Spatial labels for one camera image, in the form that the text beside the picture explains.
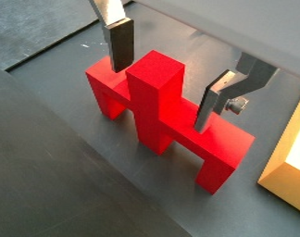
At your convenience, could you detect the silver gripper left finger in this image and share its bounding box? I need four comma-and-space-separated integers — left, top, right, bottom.
88, 0, 134, 72

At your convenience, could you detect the red cross-shaped block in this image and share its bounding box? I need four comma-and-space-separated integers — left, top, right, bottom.
86, 51, 254, 193

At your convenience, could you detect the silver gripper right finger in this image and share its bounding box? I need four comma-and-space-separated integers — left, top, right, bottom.
194, 53, 278, 132

